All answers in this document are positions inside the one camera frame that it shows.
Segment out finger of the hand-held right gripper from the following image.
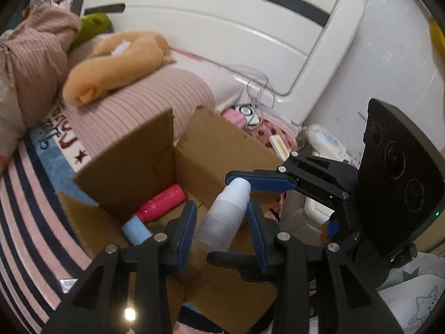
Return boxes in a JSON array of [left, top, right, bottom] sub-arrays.
[[207, 251, 282, 283], [225, 152, 359, 202]]

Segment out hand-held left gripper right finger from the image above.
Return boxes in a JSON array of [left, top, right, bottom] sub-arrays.
[[247, 200, 406, 334]]

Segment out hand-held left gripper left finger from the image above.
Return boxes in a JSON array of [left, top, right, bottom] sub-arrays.
[[42, 200, 199, 334]]

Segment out translucent white plastic bottle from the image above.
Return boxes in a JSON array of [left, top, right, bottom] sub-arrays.
[[192, 177, 251, 253]]

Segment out brown cardboard box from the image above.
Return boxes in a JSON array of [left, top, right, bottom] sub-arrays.
[[57, 106, 296, 333]]

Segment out yellow and white box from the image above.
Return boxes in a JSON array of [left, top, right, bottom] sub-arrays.
[[269, 136, 291, 163]]

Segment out pink bottle with blue cap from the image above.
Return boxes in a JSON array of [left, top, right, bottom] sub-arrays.
[[122, 184, 188, 246]]

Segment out pink polka dot cloth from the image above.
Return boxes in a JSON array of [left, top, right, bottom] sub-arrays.
[[249, 117, 300, 220]]

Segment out white plastic box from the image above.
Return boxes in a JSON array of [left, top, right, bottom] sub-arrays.
[[303, 195, 336, 224]]

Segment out pink fluffy item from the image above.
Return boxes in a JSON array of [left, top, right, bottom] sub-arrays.
[[222, 109, 248, 130]]

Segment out round white device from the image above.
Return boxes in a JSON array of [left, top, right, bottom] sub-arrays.
[[239, 104, 262, 128]]

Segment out white tissue packet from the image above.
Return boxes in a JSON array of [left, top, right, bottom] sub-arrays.
[[305, 124, 352, 163]]

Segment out grey star print bedding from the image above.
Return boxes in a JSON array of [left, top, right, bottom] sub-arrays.
[[377, 250, 445, 334]]

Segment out yellow object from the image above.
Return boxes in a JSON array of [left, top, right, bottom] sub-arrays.
[[429, 19, 445, 67]]

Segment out pink ribbed blanket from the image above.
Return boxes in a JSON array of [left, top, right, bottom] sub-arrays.
[[64, 36, 217, 168]]

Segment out striped printed rug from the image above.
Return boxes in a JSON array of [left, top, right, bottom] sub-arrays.
[[0, 101, 105, 334]]

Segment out white panel with black stripes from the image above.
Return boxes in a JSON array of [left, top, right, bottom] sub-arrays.
[[75, 0, 377, 126]]

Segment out orange plush toy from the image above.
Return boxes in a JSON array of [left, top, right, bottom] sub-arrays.
[[63, 31, 178, 107]]

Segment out green plush toy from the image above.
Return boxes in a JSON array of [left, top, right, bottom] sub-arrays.
[[71, 13, 112, 47]]

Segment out brown ribbed cloth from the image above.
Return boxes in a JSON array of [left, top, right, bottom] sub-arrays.
[[0, 2, 83, 129]]

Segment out white cable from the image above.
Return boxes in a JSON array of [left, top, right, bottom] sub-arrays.
[[243, 65, 279, 126]]

